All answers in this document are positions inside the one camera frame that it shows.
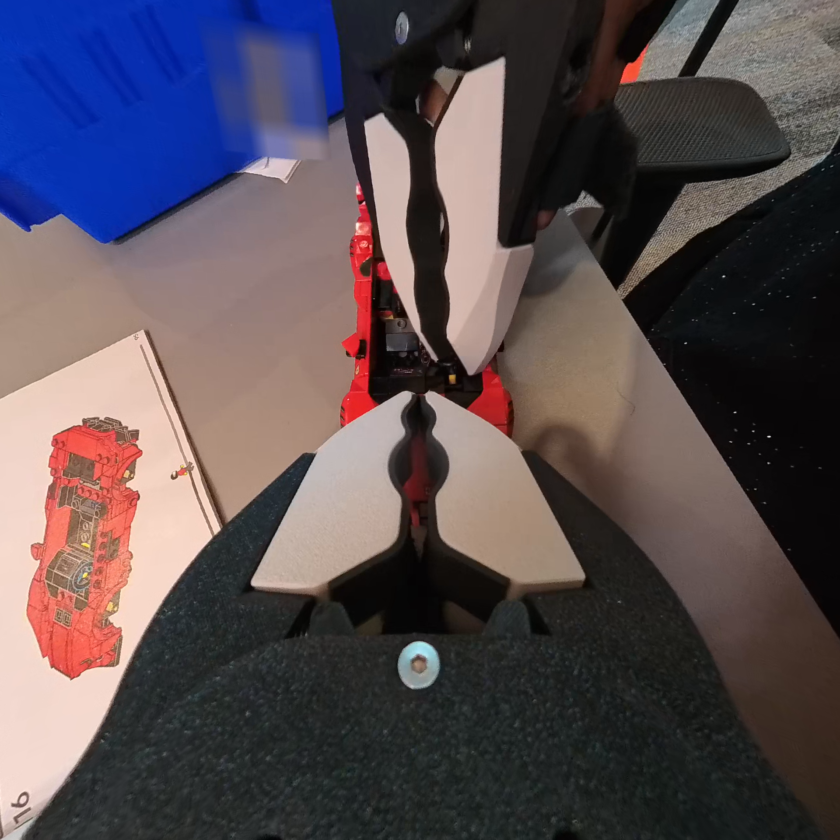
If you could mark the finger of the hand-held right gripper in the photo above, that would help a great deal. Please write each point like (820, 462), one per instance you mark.
(472, 197)
(387, 197)

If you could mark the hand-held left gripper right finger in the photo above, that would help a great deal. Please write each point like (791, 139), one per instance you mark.
(505, 512)

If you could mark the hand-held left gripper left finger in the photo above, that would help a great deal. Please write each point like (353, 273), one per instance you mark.
(328, 512)

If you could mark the red lego car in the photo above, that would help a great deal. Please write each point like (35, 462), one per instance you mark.
(489, 397)

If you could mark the lego instruction booklet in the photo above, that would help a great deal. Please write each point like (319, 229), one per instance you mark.
(131, 407)

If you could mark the person's right hand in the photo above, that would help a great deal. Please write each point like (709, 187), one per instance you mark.
(613, 52)

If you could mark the orange plastic object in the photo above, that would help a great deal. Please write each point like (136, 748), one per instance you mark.
(634, 62)

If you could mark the white paper sheet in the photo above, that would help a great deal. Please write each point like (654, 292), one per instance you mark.
(275, 169)

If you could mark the black mesh office chair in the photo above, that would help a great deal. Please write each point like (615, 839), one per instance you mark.
(709, 124)

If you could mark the blue plastic bin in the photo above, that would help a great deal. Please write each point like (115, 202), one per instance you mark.
(98, 131)

